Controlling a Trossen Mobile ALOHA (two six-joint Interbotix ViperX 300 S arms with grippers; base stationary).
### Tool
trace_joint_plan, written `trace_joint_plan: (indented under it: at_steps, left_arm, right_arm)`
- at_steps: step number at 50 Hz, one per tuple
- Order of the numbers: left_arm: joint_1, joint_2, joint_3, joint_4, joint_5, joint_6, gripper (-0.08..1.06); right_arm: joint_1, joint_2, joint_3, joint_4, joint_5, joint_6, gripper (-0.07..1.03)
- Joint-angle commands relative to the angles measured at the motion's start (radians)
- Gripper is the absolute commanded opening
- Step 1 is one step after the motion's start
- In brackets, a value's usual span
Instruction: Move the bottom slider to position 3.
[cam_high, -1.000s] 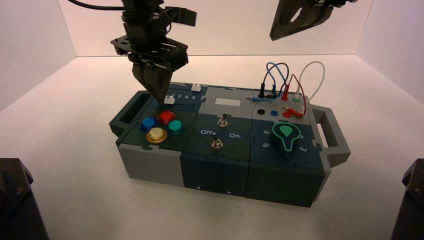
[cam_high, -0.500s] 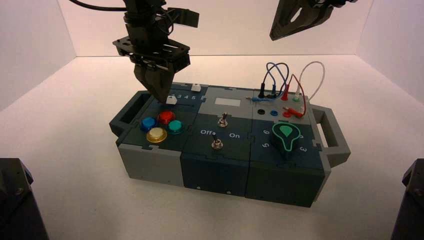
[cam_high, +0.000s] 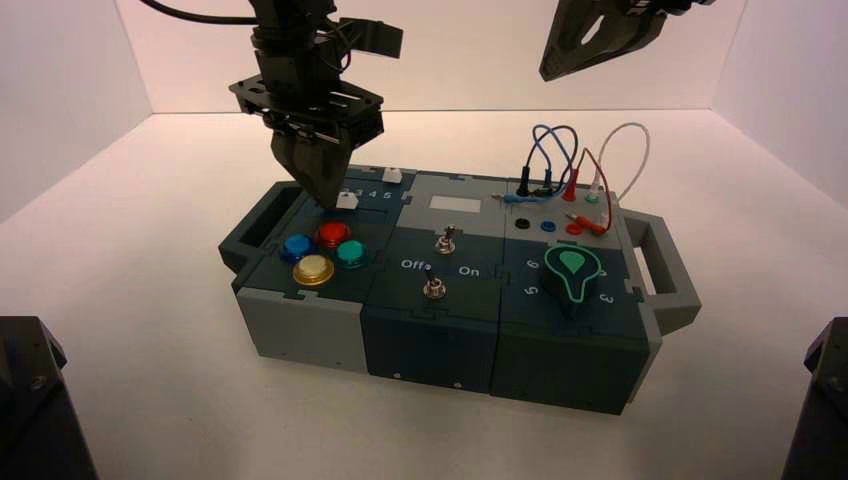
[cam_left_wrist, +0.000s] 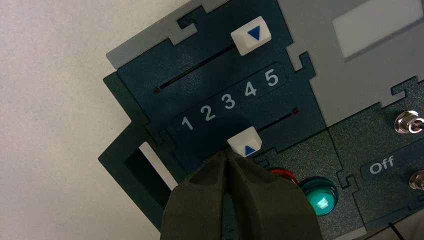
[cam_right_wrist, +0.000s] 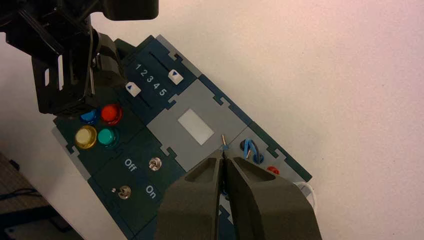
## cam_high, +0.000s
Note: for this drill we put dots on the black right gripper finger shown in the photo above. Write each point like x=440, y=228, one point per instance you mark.
x=563, y=50
x=629, y=26

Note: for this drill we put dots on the black banana socket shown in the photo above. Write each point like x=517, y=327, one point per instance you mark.
x=522, y=224

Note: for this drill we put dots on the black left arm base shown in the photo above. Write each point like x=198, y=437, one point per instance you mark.
x=33, y=411

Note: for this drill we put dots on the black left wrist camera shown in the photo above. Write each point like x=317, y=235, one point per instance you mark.
x=374, y=38

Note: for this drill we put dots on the red banana socket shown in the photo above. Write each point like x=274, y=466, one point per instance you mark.
x=574, y=229

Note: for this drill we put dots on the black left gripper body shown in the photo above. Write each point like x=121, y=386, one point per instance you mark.
x=311, y=106

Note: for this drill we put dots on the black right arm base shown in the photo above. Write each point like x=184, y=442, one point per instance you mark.
x=821, y=411

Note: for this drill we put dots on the dark green grey control box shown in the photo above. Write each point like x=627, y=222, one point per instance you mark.
x=430, y=344

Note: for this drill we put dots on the dark rotary knob green teardrop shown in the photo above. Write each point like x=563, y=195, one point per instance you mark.
x=571, y=281

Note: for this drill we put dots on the metal toggle switch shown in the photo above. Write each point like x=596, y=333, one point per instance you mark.
x=445, y=242
x=433, y=286

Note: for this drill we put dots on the green banana socket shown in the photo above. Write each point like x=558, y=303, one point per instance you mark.
x=591, y=197

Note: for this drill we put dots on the pale rectangular display screen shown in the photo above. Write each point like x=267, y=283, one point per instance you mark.
x=455, y=203

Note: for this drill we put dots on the blue banana socket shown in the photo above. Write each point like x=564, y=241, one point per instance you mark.
x=547, y=226

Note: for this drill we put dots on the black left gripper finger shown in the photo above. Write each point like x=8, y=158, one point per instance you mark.
x=298, y=159
x=331, y=172

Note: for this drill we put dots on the blue push button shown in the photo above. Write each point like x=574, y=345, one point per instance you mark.
x=297, y=248

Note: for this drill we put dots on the yellow push button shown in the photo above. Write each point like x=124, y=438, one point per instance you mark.
x=313, y=270

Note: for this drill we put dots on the white slider knob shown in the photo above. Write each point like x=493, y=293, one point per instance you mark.
x=346, y=201
x=393, y=175

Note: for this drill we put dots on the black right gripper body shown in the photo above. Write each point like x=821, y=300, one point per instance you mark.
x=676, y=5

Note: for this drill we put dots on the orange red push button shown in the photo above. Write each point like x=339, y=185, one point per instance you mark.
x=333, y=233

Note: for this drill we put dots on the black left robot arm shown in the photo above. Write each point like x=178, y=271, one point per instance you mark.
x=291, y=26

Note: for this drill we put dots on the teal push button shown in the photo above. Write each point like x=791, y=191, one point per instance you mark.
x=350, y=254

